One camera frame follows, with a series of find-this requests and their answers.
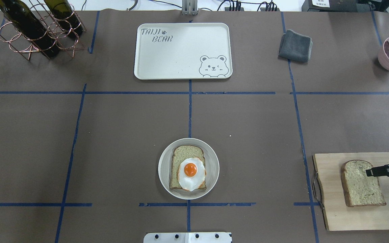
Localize white round plate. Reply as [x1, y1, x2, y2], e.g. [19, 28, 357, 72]
[158, 138, 220, 200]

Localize bread slice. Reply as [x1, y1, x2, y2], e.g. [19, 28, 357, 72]
[340, 160, 387, 207]
[170, 145, 206, 189]

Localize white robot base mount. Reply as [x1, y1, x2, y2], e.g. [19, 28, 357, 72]
[143, 232, 233, 243]

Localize aluminium frame post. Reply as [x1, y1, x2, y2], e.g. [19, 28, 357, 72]
[182, 0, 199, 16]

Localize wooden cutting board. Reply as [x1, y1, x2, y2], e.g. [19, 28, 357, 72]
[313, 152, 389, 231]

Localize white bear serving tray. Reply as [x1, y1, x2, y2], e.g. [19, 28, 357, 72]
[134, 23, 233, 80]

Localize dark wine bottle left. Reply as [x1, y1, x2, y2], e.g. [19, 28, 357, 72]
[0, 0, 60, 58]

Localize copper wire bottle rack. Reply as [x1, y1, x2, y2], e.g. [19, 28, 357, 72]
[0, 0, 86, 60]

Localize grey folded cloth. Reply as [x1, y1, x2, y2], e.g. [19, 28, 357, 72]
[278, 29, 312, 63]

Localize dark wine bottle right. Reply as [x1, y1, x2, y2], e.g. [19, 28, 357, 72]
[45, 0, 83, 39]

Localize dark wine bottle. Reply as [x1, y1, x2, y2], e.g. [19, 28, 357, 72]
[0, 0, 60, 58]
[45, 0, 83, 39]

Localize fried egg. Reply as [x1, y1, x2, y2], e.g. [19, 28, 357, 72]
[177, 157, 206, 192]

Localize black power strip cables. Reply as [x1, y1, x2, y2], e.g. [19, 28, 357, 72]
[215, 0, 278, 12]

